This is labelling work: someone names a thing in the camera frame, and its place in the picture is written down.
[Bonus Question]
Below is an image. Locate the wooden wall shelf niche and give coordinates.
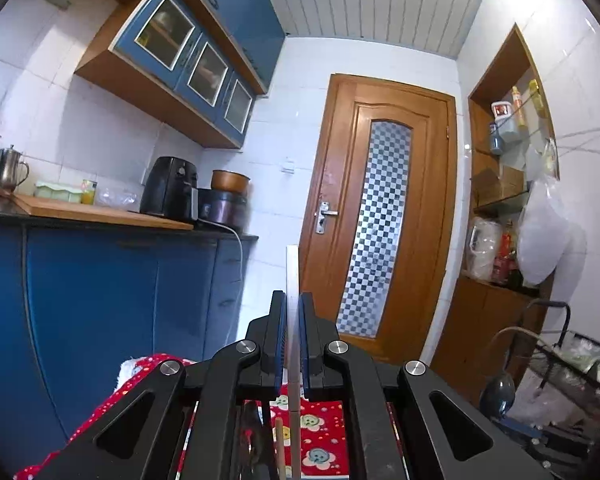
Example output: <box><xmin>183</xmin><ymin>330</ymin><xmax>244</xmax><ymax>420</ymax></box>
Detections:
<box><xmin>430</xmin><ymin>22</ymin><xmax>561</xmax><ymax>397</ymax></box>

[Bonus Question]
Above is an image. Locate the white power cable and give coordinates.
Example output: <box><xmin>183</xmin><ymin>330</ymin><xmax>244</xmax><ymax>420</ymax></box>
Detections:
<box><xmin>198</xmin><ymin>219</ymin><xmax>244</xmax><ymax>267</ymax></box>

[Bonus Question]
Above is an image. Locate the cardboard box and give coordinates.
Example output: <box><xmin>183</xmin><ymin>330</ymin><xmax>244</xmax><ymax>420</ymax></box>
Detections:
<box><xmin>472</xmin><ymin>166</ymin><xmax>526</xmax><ymax>206</ymax></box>

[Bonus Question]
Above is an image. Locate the white hanging plastic bag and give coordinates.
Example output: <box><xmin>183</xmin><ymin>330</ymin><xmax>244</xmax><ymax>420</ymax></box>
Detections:
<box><xmin>517</xmin><ymin>177</ymin><xmax>589</xmax><ymax>286</ymax></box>

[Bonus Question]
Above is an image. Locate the black wire rack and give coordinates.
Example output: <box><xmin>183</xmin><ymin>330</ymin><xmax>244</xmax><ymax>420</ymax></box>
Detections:
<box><xmin>490</xmin><ymin>300</ymin><xmax>600</xmax><ymax>461</ymax></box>

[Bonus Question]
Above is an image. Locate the wooden countertop board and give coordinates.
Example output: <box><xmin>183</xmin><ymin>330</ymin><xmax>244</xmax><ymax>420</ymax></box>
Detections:
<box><xmin>12</xmin><ymin>194</ymin><xmax>195</xmax><ymax>232</ymax></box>

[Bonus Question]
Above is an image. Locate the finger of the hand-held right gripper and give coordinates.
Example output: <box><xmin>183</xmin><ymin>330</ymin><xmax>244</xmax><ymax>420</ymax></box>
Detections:
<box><xmin>496</xmin><ymin>419</ymin><xmax>597</xmax><ymax>480</ymax></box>

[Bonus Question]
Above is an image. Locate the blue base cabinet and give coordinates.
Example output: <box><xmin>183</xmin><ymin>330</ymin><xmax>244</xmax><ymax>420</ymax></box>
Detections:
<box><xmin>0</xmin><ymin>210</ymin><xmax>259</xmax><ymax>461</ymax></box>

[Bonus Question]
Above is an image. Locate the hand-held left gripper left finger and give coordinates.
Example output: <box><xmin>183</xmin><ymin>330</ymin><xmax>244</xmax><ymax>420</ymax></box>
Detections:
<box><xmin>32</xmin><ymin>290</ymin><xmax>288</xmax><ymax>480</ymax></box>

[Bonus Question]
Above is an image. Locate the long wooden chopstick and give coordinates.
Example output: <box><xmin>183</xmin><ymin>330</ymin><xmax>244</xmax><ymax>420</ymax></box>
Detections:
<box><xmin>274</xmin><ymin>416</ymin><xmax>287</xmax><ymax>480</ymax></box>

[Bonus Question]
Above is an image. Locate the blue wall cabinet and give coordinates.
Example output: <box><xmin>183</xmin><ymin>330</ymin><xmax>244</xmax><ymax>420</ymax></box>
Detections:
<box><xmin>75</xmin><ymin>0</ymin><xmax>286</xmax><ymax>150</ymax></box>

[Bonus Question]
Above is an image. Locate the black spoon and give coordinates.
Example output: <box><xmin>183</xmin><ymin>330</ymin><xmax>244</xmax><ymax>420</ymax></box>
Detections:
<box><xmin>479</xmin><ymin>374</ymin><xmax>517</xmax><ymax>422</ymax></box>

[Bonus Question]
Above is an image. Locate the brown pot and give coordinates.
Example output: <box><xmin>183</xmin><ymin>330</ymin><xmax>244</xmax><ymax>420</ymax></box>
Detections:
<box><xmin>211</xmin><ymin>170</ymin><xmax>252</xmax><ymax>194</ymax></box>

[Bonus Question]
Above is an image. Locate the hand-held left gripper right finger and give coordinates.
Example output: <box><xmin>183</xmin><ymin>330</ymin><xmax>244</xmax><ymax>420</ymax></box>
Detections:
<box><xmin>298</xmin><ymin>290</ymin><xmax>556</xmax><ymax>480</ymax></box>

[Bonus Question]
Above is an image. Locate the yellow bottle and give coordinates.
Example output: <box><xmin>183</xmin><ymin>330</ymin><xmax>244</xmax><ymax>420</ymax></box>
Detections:
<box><xmin>528</xmin><ymin>80</ymin><xmax>546</xmax><ymax>119</ymax></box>

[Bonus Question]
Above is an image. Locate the red floral tablecloth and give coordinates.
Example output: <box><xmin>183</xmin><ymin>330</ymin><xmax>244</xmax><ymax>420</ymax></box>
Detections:
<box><xmin>12</xmin><ymin>354</ymin><xmax>352</xmax><ymax>480</ymax></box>

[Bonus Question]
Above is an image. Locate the metal door handle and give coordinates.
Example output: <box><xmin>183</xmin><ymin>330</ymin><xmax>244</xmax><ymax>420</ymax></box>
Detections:
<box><xmin>314</xmin><ymin>201</ymin><xmax>340</xmax><ymax>235</ymax></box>

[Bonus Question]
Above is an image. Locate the green lidded container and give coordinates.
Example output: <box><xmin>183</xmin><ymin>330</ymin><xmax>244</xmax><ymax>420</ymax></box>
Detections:
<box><xmin>34</xmin><ymin>180</ymin><xmax>83</xmax><ymax>204</ymax></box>

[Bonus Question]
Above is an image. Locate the white chopstick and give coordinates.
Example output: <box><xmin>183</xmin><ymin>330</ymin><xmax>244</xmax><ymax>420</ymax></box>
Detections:
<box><xmin>286</xmin><ymin>245</ymin><xmax>302</xmax><ymax>480</ymax></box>

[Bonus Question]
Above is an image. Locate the black air fryer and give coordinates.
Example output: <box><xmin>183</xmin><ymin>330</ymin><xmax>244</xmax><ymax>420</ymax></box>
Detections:
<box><xmin>140</xmin><ymin>156</ymin><xmax>201</xmax><ymax>222</ymax></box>

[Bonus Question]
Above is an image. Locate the wooden door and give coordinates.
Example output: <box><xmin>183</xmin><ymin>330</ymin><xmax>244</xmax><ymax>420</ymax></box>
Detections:
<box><xmin>299</xmin><ymin>74</ymin><xmax>458</xmax><ymax>367</ymax></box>

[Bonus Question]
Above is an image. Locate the metal kettle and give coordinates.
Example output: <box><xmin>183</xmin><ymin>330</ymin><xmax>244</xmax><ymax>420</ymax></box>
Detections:
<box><xmin>0</xmin><ymin>145</ymin><xmax>31</xmax><ymax>195</ymax></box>

